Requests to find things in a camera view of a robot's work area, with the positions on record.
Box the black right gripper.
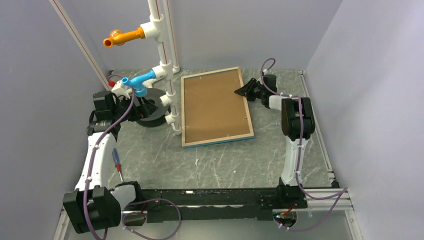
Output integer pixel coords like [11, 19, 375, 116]
[234, 79, 265, 103]

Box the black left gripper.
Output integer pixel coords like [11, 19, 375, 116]
[112, 91, 159, 123]

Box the blue picture frame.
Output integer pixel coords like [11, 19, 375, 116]
[180, 66, 255, 148]

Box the blue handled screwdriver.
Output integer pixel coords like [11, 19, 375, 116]
[112, 148, 124, 182]

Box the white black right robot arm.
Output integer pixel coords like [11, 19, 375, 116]
[234, 74, 316, 187]

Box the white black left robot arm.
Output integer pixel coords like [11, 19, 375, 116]
[62, 90, 145, 240]

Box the blue pipe fitting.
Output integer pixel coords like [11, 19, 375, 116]
[121, 70, 156, 98]

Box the dark grey perforated spool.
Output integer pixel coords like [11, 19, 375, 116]
[135, 88, 170, 128]

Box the orange pipe fitting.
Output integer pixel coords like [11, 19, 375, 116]
[103, 27, 146, 48]

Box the white PVC pipe stand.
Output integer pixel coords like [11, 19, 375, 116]
[48, 0, 183, 136]

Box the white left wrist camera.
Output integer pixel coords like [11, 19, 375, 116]
[108, 80, 132, 100]

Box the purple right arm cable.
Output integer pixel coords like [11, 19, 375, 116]
[259, 58, 349, 232]

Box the aluminium extrusion rail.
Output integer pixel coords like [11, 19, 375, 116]
[298, 71, 355, 213]

